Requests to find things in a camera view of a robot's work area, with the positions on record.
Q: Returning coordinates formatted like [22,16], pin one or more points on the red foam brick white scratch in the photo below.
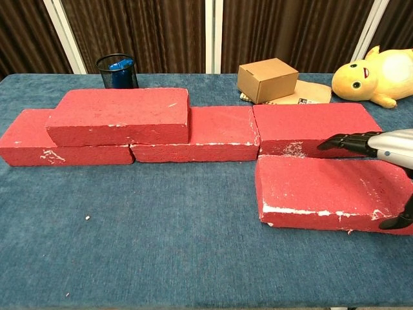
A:
[122,113]

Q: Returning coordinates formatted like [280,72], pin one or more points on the black mesh pen cup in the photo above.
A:
[127,79]

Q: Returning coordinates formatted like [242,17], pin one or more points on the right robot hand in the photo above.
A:
[390,145]

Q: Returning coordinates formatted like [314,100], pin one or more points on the blue object in cup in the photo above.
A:
[119,66]

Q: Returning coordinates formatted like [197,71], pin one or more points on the blue tablecloth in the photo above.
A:
[200,242]

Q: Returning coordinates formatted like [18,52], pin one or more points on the brown pleated curtain panel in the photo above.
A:
[22,35]
[400,22]
[138,32]
[290,29]

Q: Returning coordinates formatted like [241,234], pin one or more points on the white partition post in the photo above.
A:
[371,29]
[213,35]
[64,35]

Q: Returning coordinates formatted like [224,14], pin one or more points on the red foam brick chipped edge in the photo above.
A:
[316,187]

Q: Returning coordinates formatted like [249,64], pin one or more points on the small cardboard box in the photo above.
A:
[274,87]

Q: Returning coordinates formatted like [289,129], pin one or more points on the yellow plush toy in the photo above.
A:
[351,84]

